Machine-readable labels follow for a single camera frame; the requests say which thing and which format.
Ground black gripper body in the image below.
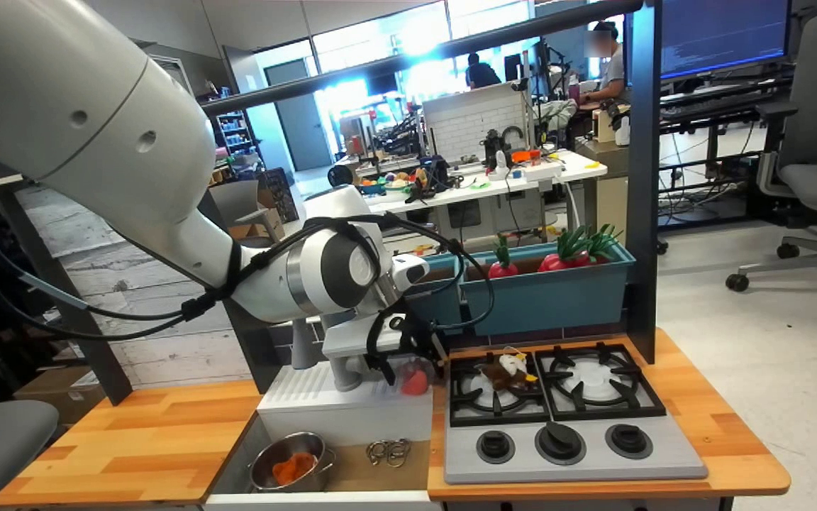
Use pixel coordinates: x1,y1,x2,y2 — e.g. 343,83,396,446
366,313,448,382

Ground pink stuffed animal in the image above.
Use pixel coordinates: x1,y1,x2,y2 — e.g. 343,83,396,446
400,365,429,398

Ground brown white stuffed animal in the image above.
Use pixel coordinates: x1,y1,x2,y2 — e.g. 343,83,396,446
482,352,535,389

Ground orange stuffed animal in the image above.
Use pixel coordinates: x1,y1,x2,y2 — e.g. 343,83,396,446
271,453,318,486

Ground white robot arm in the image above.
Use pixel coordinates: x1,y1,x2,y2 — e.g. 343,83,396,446
0,0,443,389

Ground white toy sink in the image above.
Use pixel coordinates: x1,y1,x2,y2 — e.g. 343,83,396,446
203,362,438,511

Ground steel pot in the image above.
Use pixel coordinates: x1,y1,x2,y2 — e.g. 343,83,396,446
250,431,333,494

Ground black stove grate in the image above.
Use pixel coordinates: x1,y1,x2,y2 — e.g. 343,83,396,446
448,343,667,425

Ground grey stove panel with knobs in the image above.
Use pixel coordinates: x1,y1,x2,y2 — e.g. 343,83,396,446
443,418,707,486

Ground grey toy faucet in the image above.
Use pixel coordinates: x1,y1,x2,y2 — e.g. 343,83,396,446
290,318,362,391

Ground teal planter box left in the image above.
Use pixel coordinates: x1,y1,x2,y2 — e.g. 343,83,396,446
404,256,460,330

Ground teal planter box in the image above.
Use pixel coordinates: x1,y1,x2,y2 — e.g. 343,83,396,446
460,240,636,335
404,256,460,330

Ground teal planter box right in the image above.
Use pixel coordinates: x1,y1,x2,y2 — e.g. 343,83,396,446
460,240,636,335

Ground white cluttered work table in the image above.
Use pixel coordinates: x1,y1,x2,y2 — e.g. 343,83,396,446
331,145,611,266

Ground red toy vegetables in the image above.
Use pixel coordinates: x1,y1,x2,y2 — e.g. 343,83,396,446
487,223,619,277

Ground seated person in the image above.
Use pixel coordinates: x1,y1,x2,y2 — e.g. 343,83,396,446
577,22,627,101

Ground computer monitor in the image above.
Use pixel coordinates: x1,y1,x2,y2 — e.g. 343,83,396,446
660,0,790,83

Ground metal ring trivet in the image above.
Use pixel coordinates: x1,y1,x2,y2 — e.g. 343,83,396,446
366,438,411,467

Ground black kitchen frame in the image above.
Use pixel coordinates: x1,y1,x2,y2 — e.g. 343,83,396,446
145,0,663,394

